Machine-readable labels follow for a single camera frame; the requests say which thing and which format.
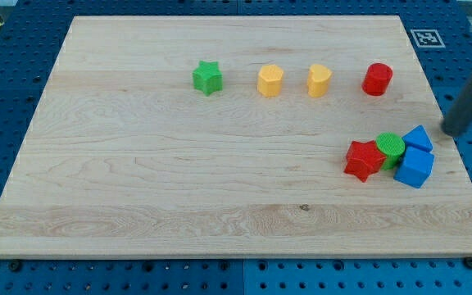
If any green star block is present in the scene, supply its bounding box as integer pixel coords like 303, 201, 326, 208
193, 61, 223, 96

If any yellow hexagon block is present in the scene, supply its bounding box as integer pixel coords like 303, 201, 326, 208
257, 65, 284, 98

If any light wooden board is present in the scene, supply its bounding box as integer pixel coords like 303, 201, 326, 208
0, 16, 472, 260

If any yellow heart block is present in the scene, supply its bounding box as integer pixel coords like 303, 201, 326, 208
306, 64, 333, 98

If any red star block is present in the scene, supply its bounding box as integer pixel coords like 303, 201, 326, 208
344, 140, 387, 182

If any green cylinder block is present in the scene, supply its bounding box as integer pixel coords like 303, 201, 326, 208
375, 132, 406, 170

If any red cylinder block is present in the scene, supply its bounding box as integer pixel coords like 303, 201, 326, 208
361, 63, 393, 96

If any blue cube block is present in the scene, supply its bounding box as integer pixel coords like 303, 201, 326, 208
393, 147, 434, 188

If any blue triangle block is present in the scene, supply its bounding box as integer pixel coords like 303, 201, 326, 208
402, 125, 433, 152

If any white fiducial marker tag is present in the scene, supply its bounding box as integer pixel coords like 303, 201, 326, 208
411, 29, 445, 48

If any black bolt left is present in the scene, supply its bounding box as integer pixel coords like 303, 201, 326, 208
7, 260, 22, 272

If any black bolt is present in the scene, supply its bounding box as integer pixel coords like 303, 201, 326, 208
463, 256, 472, 270
7, 260, 22, 272

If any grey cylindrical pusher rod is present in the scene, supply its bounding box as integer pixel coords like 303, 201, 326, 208
440, 57, 472, 138

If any black bolt right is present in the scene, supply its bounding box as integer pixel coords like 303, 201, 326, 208
463, 256, 472, 270

